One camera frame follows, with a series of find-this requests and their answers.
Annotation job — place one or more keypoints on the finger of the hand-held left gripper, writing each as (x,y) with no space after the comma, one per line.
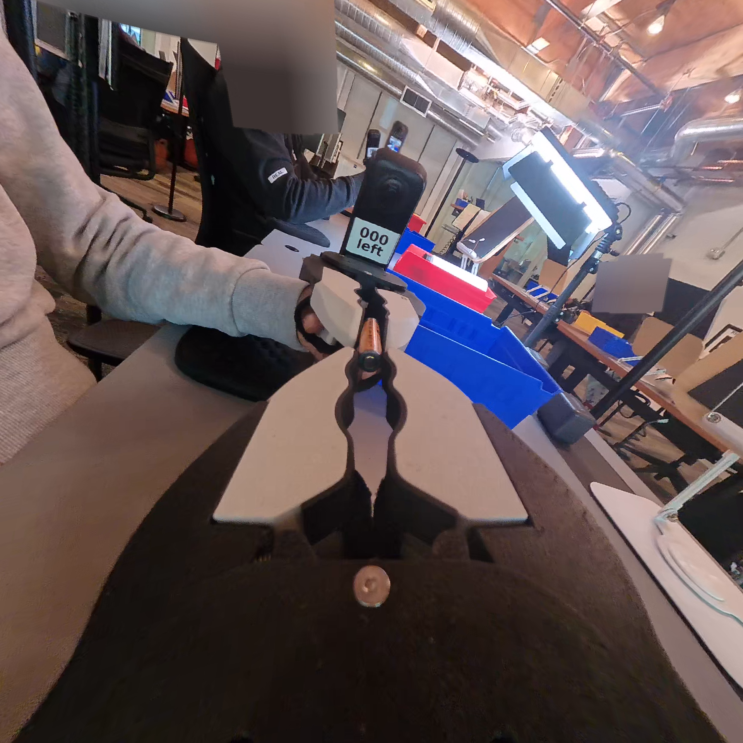
(336,307)
(403,319)

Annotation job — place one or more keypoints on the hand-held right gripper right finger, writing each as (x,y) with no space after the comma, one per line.
(458,464)

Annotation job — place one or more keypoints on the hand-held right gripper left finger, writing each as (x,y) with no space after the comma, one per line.
(290,458)

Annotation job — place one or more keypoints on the copper black battery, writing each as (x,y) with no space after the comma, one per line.
(370,342)

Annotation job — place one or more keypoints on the red plastic bin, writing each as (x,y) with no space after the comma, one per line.
(447,278)

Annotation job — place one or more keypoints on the blue plastic bin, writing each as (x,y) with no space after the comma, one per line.
(482,371)

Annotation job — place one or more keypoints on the person's left forearm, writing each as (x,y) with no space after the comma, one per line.
(174,278)

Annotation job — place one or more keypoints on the black floor lamp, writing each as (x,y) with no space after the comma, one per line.
(464,155)

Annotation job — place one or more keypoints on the ceiling air vent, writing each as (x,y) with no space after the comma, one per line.
(416,98)

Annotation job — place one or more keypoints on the black perforated armrest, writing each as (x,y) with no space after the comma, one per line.
(244,365)

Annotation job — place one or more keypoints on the slanted black panel board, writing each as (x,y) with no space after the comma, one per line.
(499,229)

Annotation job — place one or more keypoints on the small grey box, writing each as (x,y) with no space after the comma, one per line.
(566,418)

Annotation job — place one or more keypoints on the LED light panel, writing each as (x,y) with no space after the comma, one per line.
(557,191)

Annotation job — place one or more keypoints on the black light stand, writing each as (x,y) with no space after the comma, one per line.
(572,284)

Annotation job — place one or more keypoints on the yellow storage bin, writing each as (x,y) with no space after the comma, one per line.
(598,325)

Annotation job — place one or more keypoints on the small blue storage bin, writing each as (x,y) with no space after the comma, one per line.
(615,345)

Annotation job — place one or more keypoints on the silver ceiling duct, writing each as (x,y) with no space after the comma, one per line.
(464,75)
(708,136)

